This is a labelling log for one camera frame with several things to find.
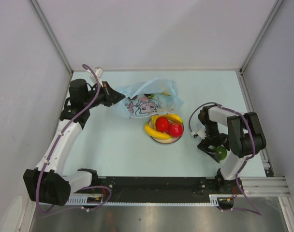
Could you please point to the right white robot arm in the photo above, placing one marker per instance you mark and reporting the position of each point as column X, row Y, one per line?
column 239, row 133

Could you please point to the white slotted cable duct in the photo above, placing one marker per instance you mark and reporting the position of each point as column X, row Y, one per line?
column 96, row 199

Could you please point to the yellow fake banana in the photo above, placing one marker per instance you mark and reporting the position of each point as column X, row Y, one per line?
column 156, row 134

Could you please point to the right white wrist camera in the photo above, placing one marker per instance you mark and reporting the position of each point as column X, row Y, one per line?
column 201, row 133

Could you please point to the aluminium frame rail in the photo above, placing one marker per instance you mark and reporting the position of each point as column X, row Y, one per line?
column 251, row 105
column 258, row 186

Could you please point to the aluminium frame right rail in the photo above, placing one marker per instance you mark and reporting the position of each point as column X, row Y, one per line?
column 251, row 105

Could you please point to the white plate with red characters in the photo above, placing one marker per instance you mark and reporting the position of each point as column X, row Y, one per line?
column 170, row 141

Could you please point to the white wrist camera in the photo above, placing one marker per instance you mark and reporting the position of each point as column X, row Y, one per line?
column 201, row 133
column 98, row 75

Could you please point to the aluminium frame front rail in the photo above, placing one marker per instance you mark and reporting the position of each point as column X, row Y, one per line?
column 258, row 186

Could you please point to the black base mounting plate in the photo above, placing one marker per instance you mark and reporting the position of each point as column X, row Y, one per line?
column 169, row 188

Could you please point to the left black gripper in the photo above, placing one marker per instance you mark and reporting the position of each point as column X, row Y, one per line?
column 111, row 96

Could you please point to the red fake apple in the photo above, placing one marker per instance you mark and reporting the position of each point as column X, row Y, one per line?
column 162, row 124

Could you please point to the light blue plastic bag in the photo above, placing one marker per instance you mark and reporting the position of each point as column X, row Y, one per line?
column 165, row 100

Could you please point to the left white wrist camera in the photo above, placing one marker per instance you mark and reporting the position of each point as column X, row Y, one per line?
column 98, row 75

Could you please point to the left aluminium corner post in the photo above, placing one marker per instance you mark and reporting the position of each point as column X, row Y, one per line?
column 50, row 34

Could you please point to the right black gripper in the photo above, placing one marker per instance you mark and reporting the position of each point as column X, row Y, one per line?
column 223, row 139

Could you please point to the right aluminium corner post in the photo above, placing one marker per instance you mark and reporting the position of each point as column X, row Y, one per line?
column 262, row 33

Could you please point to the aluminium corner post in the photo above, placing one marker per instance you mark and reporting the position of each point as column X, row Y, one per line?
column 262, row 33
column 50, row 34

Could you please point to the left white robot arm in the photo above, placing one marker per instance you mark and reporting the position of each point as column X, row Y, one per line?
column 72, row 121

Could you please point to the red fake pepper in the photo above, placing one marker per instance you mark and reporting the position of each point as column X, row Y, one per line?
column 175, row 129

